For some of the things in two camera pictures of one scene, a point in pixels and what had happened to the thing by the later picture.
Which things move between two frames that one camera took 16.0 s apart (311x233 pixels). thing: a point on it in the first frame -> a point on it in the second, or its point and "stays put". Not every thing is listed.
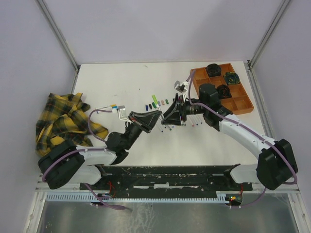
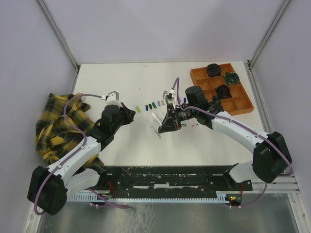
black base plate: x=166 y=181 stays put
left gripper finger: x=148 y=119 -> x=129 y=114
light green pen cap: x=154 y=99 -> x=138 y=109
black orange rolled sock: x=223 y=91 stays put
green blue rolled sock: x=232 y=78 stays put
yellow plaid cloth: x=63 y=118 stays put
